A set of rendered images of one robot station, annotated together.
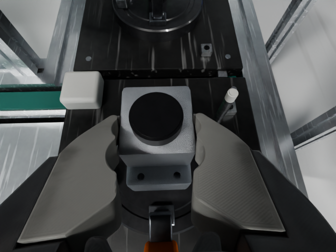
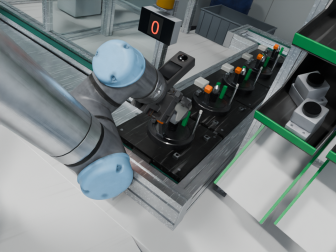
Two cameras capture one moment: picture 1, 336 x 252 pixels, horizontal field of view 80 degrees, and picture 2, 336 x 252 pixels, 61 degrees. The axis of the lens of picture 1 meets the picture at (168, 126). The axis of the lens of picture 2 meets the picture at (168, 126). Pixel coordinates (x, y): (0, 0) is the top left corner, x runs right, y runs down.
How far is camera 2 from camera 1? 0.67 m
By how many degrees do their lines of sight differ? 35
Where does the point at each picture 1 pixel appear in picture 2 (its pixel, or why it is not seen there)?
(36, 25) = not seen: hidden behind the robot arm
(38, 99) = not seen: hidden behind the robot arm
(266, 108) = (222, 152)
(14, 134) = (127, 105)
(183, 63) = (203, 121)
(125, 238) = (145, 137)
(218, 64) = (216, 129)
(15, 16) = not seen: hidden behind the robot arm
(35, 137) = (133, 110)
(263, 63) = (235, 142)
